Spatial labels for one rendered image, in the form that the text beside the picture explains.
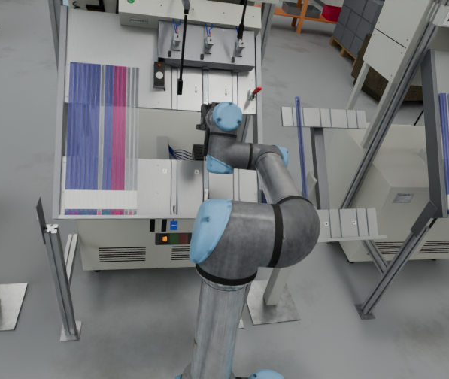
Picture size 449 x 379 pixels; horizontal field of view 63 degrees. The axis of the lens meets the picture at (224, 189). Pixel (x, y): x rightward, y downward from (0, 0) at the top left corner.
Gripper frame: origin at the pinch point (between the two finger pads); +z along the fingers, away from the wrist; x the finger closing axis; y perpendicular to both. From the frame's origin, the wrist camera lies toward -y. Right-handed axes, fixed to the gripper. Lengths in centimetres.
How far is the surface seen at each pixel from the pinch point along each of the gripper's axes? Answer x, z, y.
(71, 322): 50, 28, -81
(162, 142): 12.6, 42.7, -4.8
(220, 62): -4.4, 0.2, 23.2
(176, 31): 11.1, 2.3, 32.7
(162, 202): 14.8, -4.8, -25.5
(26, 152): 100, 151, -14
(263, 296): -41, 44, -82
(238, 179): -11.9, -3.1, -17.1
